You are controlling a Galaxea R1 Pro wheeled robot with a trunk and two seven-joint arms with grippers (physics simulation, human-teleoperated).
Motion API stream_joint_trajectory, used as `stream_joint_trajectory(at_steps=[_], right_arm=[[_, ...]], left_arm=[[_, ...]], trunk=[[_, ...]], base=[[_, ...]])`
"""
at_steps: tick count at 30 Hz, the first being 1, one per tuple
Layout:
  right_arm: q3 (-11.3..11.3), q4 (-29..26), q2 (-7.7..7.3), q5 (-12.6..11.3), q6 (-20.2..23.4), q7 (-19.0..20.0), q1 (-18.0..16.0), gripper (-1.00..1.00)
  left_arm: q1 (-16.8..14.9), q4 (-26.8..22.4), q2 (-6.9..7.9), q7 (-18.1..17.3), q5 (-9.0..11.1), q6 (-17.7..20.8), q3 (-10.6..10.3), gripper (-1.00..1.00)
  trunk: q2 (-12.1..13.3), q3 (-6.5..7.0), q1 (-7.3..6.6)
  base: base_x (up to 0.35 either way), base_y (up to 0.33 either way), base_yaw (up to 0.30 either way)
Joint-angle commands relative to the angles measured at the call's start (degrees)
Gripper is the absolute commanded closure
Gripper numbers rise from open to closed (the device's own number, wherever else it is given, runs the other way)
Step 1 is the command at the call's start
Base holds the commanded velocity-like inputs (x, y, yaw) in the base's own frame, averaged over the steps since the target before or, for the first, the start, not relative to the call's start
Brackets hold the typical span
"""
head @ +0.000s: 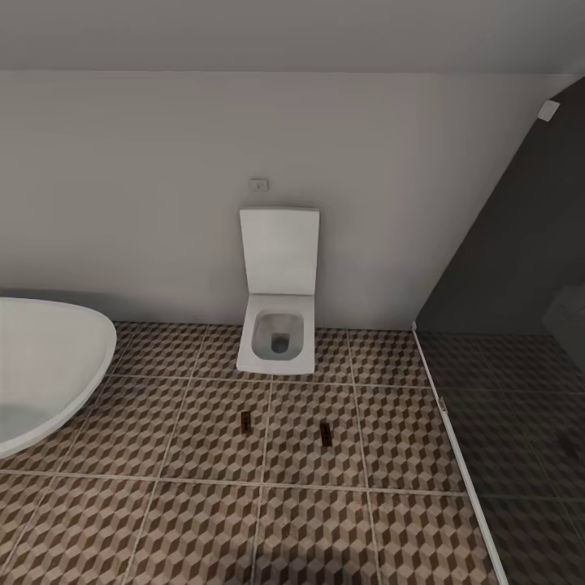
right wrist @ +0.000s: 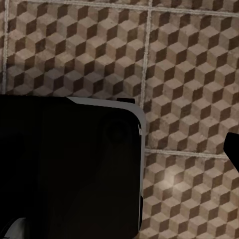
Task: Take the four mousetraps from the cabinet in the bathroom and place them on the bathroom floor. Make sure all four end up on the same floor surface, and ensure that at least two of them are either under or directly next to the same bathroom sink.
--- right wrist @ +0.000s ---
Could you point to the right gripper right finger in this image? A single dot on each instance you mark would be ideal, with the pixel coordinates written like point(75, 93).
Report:
point(231, 148)

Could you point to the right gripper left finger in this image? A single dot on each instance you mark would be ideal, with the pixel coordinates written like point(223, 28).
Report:
point(12, 148)

